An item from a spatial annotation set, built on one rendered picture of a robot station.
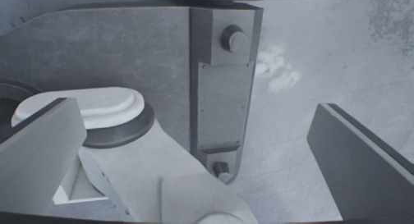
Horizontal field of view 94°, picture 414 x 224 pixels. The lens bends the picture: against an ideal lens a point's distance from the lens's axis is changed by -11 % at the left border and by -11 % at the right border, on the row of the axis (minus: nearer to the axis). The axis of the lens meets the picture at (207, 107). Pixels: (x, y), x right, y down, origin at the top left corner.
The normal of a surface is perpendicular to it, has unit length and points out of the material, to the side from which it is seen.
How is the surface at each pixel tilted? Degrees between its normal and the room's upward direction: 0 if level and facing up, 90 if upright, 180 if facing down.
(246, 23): 0
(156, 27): 0
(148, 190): 90
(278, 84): 0
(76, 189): 90
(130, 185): 90
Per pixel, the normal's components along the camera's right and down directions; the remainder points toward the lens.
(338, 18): 0.21, 0.51
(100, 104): 0.03, -0.86
